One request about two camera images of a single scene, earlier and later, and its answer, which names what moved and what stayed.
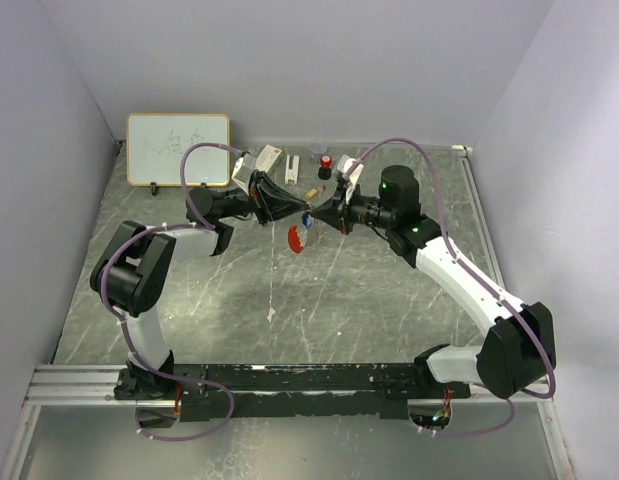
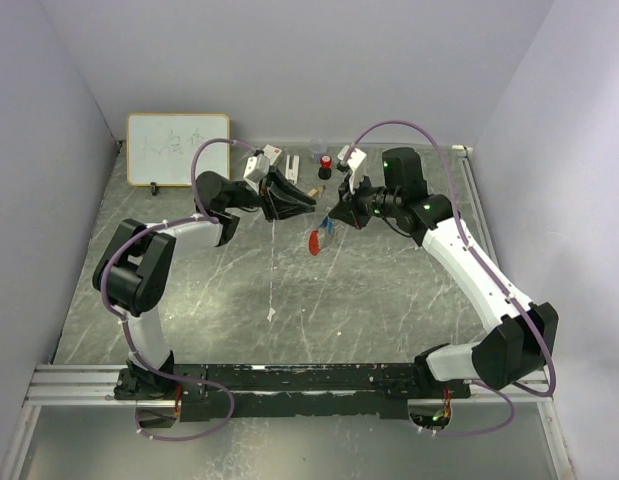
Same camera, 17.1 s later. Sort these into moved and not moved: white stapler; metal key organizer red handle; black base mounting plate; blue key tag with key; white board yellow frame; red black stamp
Moved: blue key tag with key; metal key organizer red handle
Not moved: white board yellow frame; red black stamp; black base mounting plate; white stapler
